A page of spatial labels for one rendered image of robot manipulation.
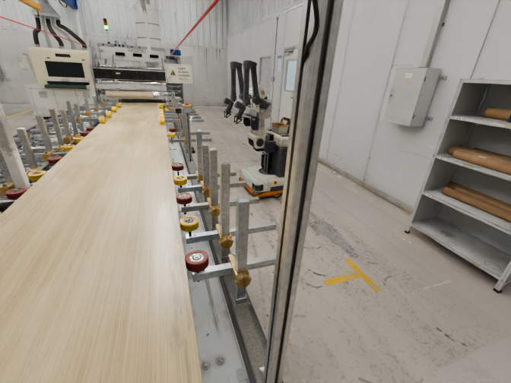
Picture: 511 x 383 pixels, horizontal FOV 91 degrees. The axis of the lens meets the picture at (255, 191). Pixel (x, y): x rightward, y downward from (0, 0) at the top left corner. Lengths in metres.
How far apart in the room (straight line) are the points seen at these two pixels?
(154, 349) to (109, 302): 0.21
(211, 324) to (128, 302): 0.37
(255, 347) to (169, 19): 11.60
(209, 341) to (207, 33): 11.60
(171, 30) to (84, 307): 11.42
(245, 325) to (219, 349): 0.12
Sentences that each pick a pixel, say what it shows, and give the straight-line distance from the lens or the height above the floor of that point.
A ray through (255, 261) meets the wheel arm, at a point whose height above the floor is 0.84.
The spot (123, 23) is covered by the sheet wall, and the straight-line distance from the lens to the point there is 11.94.
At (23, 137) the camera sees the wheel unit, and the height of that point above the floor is 1.05.
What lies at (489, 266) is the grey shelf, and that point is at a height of 0.14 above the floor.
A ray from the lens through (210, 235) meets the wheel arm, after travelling 1.17.
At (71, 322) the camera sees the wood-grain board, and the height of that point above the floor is 0.90.
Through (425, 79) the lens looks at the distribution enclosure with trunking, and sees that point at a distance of 3.36.
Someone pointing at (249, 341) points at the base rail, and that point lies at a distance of 0.95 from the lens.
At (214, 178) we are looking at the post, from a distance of 1.26.
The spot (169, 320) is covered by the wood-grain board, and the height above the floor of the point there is 0.90.
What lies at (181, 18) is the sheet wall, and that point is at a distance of 11.97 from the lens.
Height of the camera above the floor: 1.49
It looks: 25 degrees down
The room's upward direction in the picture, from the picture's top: 3 degrees clockwise
